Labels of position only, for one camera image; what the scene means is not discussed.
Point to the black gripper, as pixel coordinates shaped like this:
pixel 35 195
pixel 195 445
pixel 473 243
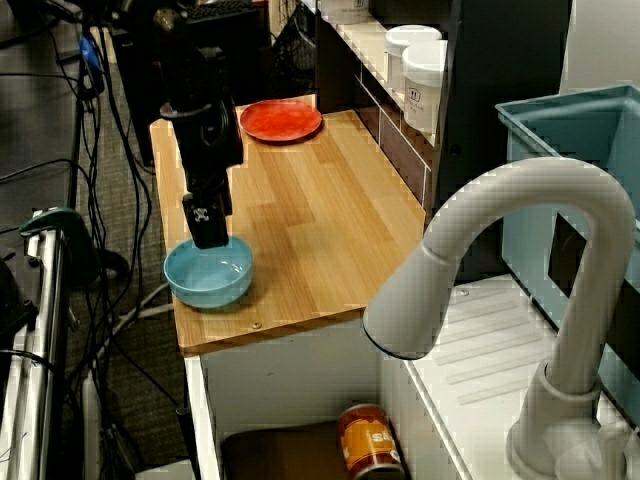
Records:
pixel 210 145

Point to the light blue bowl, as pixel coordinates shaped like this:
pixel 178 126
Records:
pixel 210 285

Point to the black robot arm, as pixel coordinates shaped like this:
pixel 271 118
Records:
pixel 185 65

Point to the red orange plate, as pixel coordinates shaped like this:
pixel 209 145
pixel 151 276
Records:
pixel 280 120

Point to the black computer case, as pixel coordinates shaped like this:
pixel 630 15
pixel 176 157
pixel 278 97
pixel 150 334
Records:
pixel 140 75

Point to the green clamp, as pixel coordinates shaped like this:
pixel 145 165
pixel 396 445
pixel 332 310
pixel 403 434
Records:
pixel 60 220

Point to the white sink unit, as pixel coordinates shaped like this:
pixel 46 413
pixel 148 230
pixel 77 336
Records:
pixel 300 370

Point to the cream shelf ledge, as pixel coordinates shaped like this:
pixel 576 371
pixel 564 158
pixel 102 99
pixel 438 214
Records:
pixel 365 45

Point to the white jar with printed label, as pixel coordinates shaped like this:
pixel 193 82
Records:
pixel 425 90

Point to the plain white lidded jar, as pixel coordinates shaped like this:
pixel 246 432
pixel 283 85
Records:
pixel 400 45

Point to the orange soup can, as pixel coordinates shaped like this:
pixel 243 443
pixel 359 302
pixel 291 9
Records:
pixel 367 440

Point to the teal plastic bin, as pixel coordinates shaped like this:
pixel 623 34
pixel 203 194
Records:
pixel 530 200

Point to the grey faucet base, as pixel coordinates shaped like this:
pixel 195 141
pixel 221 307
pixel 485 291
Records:
pixel 550 185

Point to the silver aluminium frame rail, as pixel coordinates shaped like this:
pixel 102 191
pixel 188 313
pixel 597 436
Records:
pixel 45 310

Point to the dark upright shelf post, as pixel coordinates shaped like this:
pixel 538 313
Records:
pixel 500 125

